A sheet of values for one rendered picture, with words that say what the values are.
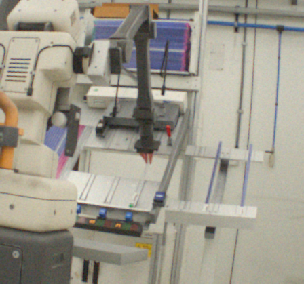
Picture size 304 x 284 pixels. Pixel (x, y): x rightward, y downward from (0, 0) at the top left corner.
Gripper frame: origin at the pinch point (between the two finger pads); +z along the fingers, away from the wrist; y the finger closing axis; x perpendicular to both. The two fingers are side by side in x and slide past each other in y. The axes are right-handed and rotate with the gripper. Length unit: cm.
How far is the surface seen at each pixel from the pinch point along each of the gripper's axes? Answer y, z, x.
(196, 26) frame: -11, -40, -62
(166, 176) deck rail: -9.6, 1.1, 7.7
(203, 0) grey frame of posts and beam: -12, -49, -79
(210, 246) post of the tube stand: -32.2, 19.2, 29.2
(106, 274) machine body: 17, 50, 26
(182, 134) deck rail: -10.1, -1.2, -21.9
